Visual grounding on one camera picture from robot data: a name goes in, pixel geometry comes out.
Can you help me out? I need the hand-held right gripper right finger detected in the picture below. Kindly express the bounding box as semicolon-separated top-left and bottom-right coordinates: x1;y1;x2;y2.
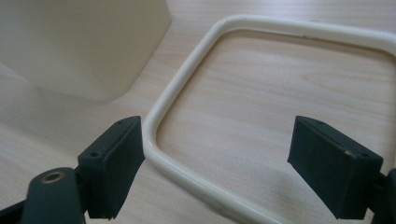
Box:
287;115;384;220

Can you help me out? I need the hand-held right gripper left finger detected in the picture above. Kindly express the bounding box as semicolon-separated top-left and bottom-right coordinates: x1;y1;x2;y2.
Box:
77;116;147;220

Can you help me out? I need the cream bin ring frame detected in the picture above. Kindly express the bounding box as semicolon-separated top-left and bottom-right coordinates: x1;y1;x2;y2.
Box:
141;14;396;224

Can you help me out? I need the cream plastic bin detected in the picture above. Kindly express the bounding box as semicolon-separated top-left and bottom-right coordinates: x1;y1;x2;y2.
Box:
0;0;173;103

